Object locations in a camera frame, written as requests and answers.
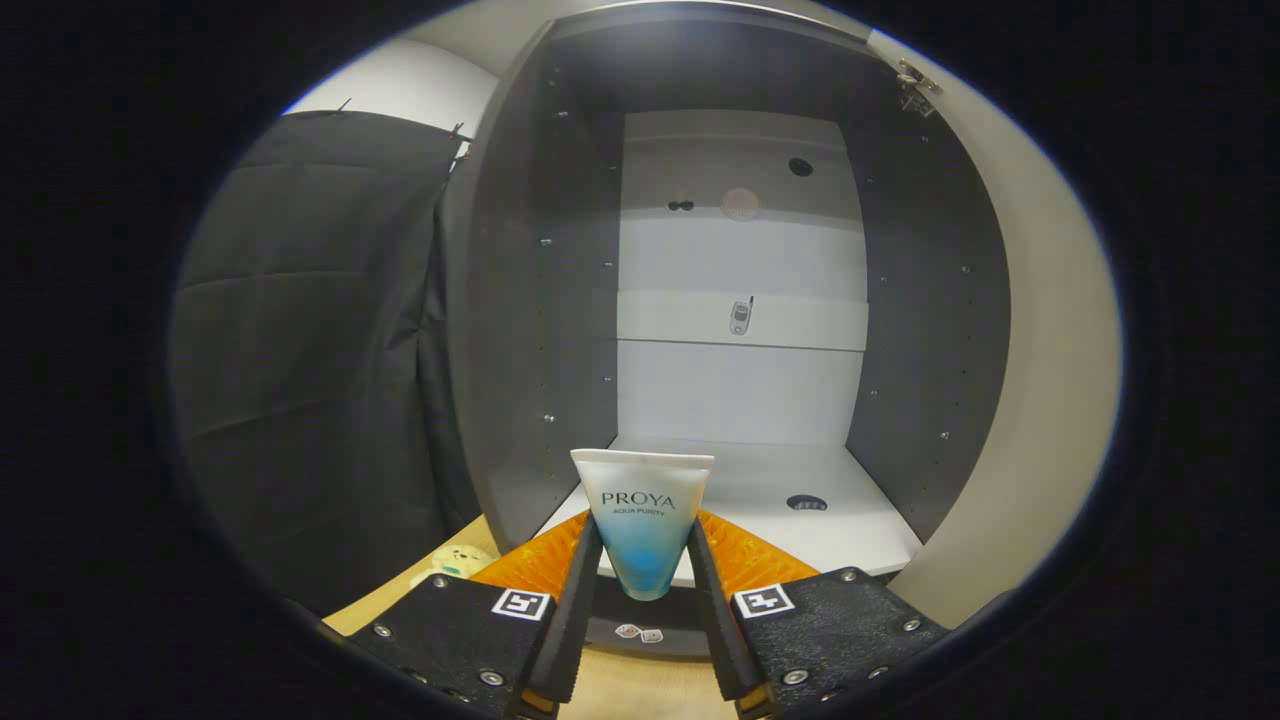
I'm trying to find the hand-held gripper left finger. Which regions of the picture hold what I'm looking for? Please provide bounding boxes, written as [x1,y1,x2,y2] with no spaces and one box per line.
[345,510,606,720]

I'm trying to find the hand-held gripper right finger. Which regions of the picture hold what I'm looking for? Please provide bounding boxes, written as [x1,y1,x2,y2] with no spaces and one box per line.
[686,510,951,720]

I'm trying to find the white blue cosmetic tube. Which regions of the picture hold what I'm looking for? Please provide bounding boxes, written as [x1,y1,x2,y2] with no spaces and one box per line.
[570,448,716,602]

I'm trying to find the yellow plush toy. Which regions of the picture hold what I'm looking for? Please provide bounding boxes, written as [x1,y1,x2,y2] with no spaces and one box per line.
[410,543,496,591]

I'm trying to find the dark grey cabinet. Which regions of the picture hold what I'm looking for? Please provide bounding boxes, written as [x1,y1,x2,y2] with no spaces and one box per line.
[440,0,1013,661]

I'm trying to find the black backdrop cloth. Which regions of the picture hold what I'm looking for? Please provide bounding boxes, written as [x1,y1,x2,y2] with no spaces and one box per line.
[168,108,481,616]

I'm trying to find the metal door hinge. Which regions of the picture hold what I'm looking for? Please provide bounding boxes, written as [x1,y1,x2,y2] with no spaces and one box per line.
[897,58,943,116]

